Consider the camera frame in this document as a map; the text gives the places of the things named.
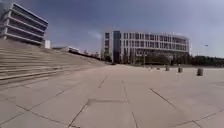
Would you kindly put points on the stone bollard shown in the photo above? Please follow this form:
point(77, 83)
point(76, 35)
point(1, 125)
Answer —
point(200, 71)
point(167, 68)
point(180, 69)

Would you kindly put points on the low white building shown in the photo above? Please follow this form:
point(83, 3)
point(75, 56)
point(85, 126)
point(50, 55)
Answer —
point(71, 49)

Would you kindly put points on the grey striped building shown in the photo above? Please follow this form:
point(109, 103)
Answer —
point(25, 25)

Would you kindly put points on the wide stone stairs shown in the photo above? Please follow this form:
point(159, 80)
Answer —
point(30, 63)

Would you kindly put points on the large white windowed building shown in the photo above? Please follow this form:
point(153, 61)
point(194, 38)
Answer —
point(146, 45)

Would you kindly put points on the street lamp pole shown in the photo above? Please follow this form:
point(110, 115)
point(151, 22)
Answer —
point(206, 50)

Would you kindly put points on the row of dark trees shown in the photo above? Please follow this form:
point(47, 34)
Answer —
point(206, 61)

